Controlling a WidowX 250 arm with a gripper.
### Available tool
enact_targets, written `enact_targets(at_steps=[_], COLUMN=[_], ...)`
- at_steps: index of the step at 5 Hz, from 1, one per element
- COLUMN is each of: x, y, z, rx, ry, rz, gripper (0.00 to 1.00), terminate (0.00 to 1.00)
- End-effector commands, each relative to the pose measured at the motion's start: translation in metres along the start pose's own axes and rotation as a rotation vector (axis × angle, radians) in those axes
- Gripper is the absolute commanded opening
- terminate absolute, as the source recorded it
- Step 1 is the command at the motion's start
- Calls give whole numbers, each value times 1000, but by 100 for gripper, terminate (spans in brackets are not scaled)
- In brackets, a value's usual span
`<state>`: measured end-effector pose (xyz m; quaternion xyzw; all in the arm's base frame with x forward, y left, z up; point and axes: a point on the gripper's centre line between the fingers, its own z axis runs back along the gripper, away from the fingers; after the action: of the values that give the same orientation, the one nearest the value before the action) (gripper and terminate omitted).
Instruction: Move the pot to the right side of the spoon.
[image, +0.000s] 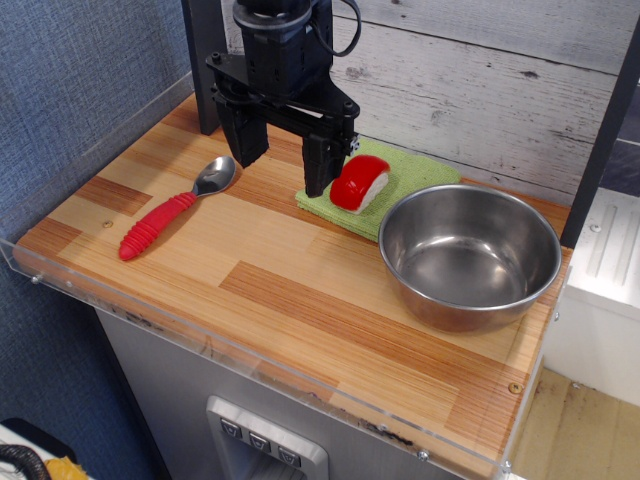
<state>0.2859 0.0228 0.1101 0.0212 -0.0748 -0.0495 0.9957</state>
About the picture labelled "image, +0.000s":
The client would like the yellow object bottom left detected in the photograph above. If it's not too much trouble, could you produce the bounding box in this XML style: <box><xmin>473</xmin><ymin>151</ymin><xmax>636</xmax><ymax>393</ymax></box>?
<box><xmin>44</xmin><ymin>457</ymin><xmax>90</xmax><ymax>480</ymax></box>

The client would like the black braided cable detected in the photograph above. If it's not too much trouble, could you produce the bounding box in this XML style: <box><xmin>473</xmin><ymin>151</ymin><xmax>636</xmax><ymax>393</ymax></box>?
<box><xmin>0</xmin><ymin>443</ymin><xmax>51</xmax><ymax>480</ymax></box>

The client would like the clear acrylic table guard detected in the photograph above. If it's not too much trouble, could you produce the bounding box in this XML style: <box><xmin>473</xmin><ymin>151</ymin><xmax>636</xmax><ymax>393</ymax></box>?
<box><xmin>1</xmin><ymin>75</ymin><xmax>561</xmax><ymax>479</ymax></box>

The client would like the red and white toy sushi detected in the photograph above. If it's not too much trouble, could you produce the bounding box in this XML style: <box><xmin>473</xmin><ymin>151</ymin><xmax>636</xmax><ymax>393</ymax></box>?
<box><xmin>329</xmin><ymin>155</ymin><xmax>391</xmax><ymax>214</ymax></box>

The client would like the dark grey post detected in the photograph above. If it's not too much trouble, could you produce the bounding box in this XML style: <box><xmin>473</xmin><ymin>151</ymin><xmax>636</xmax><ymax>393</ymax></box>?
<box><xmin>560</xmin><ymin>22</ymin><xmax>639</xmax><ymax>249</ymax></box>
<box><xmin>181</xmin><ymin>0</ymin><xmax>227</xmax><ymax>135</ymax></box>

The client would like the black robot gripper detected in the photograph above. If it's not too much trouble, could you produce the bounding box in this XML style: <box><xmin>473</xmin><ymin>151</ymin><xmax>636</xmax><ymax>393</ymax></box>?
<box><xmin>207</xmin><ymin>13</ymin><xmax>360</xmax><ymax>197</ymax></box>

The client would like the silver dispenser panel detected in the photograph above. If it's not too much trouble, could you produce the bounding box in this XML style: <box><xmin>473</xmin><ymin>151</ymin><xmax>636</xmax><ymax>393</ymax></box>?
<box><xmin>206</xmin><ymin>395</ymin><xmax>330</xmax><ymax>479</ymax></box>

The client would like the green cloth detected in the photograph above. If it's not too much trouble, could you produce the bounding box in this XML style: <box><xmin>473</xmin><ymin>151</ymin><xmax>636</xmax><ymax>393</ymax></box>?
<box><xmin>295</xmin><ymin>138</ymin><xmax>461</xmax><ymax>242</ymax></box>

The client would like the dark grey left post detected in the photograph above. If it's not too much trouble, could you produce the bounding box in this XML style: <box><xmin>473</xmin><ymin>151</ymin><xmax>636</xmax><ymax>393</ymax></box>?
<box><xmin>181</xmin><ymin>0</ymin><xmax>227</xmax><ymax>135</ymax></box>

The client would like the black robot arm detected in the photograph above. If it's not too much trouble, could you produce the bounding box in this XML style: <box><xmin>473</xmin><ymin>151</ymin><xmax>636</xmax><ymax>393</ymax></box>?
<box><xmin>206</xmin><ymin>1</ymin><xmax>360</xmax><ymax>198</ymax></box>

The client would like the white appliance at right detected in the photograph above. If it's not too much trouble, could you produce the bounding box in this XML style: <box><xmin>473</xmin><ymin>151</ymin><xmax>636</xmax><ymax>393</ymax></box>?
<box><xmin>543</xmin><ymin>188</ymin><xmax>639</xmax><ymax>405</ymax></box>

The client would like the dark grey right post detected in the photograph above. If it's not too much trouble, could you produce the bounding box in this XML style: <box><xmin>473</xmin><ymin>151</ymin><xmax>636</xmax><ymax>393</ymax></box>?
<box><xmin>560</xmin><ymin>22</ymin><xmax>639</xmax><ymax>249</ymax></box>

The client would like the stainless steel pot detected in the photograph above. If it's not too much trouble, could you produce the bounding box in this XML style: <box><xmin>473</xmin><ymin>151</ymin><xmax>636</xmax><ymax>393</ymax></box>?
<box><xmin>378</xmin><ymin>184</ymin><xmax>562</xmax><ymax>334</ymax></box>

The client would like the spoon with red handle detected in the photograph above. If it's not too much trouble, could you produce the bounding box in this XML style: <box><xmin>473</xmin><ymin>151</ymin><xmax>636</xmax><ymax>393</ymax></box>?
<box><xmin>118</xmin><ymin>156</ymin><xmax>236</xmax><ymax>261</ymax></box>

